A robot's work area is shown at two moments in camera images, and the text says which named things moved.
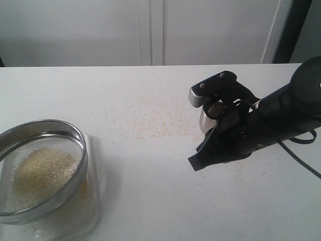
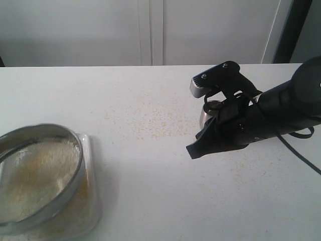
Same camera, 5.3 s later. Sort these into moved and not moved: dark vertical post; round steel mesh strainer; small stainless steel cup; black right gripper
Moved: black right gripper; round steel mesh strainer
Not moved: small stainless steel cup; dark vertical post
